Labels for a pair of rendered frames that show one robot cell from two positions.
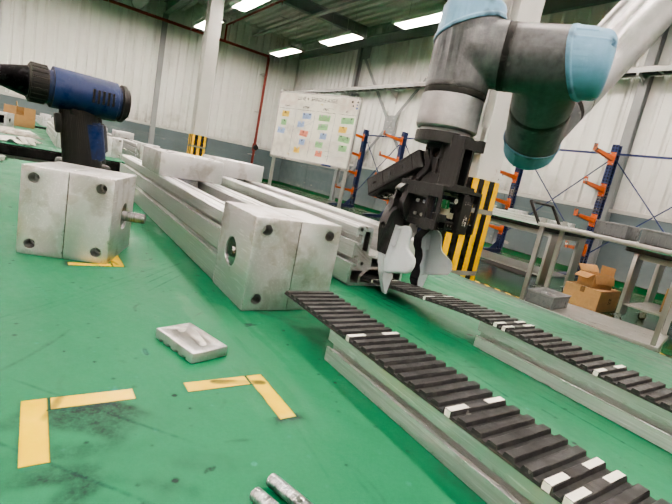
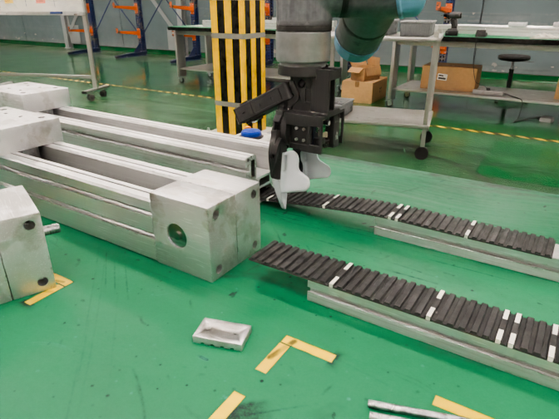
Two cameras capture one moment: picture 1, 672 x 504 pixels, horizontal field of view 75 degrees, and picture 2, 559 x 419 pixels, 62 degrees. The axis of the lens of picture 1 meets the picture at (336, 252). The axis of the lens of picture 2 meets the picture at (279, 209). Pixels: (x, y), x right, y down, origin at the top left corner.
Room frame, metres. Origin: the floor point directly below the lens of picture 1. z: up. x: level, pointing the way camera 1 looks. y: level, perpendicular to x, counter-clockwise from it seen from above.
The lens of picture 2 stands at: (-0.05, 0.18, 1.08)
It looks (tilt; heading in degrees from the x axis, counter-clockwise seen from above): 24 degrees down; 338
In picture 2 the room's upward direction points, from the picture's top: straight up
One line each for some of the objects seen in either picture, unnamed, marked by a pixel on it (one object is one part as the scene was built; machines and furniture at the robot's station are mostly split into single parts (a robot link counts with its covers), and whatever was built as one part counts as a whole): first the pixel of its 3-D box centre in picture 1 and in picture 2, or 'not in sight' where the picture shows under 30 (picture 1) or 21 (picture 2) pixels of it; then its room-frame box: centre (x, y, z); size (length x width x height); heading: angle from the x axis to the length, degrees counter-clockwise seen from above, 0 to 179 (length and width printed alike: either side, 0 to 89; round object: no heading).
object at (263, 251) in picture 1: (284, 255); (214, 218); (0.48, 0.06, 0.83); 0.12 x 0.09 x 0.10; 125
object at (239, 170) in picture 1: (230, 173); (27, 102); (1.15, 0.31, 0.87); 0.16 x 0.11 x 0.07; 35
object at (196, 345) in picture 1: (191, 341); (222, 333); (0.31, 0.09, 0.78); 0.05 x 0.03 x 0.01; 53
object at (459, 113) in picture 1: (450, 118); (304, 48); (0.57, -0.11, 1.02); 0.08 x 0.08 x 0.05
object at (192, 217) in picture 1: (176, 196); (12, 165); (0.84, 0.32, 0.82); 0.80 x 0.10 x 0.09; 35
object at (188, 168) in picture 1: (180, 171); (4, 136); (0.84, 0.32, 0.87); 0.16 x 0.11 x 0.07; 35
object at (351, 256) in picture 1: (266, 208); (102, 140); (0.95, 0.17, 0.82); 0.80 x 0.10 x 0.09; 35
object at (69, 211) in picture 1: (92, 211); (7, 242); (0.51, 0.29, 0.83); 0.11 x 0.10 x 0.10; 104
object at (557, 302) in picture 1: (593, 283); (369, 82); (3.17, -1.89, 0.50); 1.03 x 0.55 x 1.01; 48
